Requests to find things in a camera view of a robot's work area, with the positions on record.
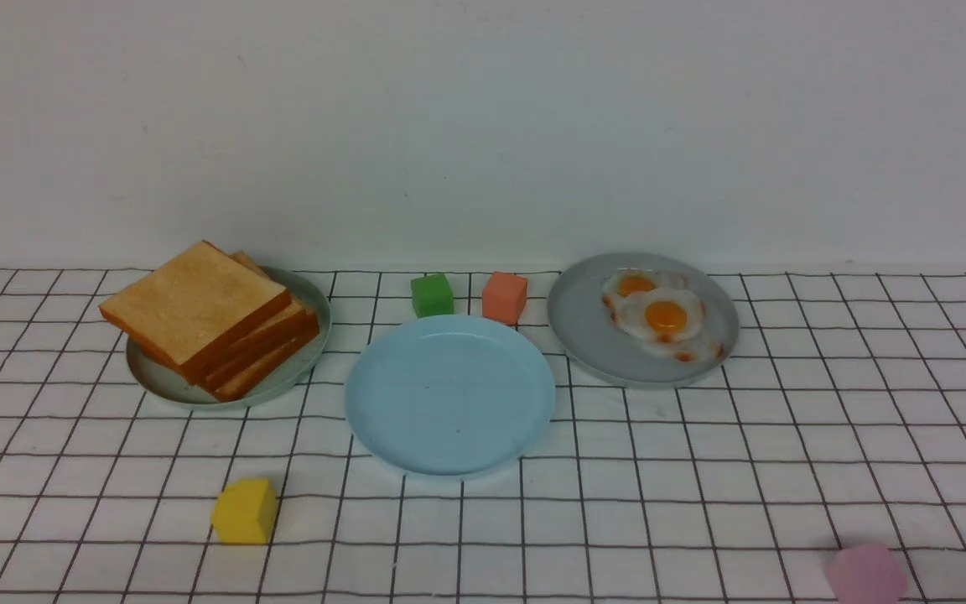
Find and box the light blue centre plate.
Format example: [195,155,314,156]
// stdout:
[345,315,556,481]

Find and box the green foam cube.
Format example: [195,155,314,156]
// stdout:
[410,273,455,319]

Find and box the orange foam cube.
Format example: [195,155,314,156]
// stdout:
[480,271,529,326]

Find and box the fried egg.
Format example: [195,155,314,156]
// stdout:
[600,268,688,312]
[615,288,706,345]
[649,331,727,364]

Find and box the pale green bread plate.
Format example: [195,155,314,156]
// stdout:
[126,265,332,413]

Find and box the yellow foam cube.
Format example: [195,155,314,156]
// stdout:
[210,477,279,546]

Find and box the grey egg plate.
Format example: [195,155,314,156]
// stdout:
[547,252,741,388]

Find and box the pink foam cube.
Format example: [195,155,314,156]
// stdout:
[825,544,909,603]

